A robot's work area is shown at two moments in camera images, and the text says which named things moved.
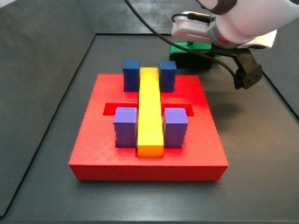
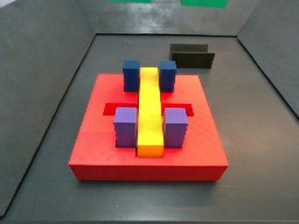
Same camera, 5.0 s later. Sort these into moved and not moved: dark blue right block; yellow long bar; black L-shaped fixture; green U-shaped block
Moved: green U-shaped block
Not moved: dark blue right block; black L-shaped fixture; yellow long bar
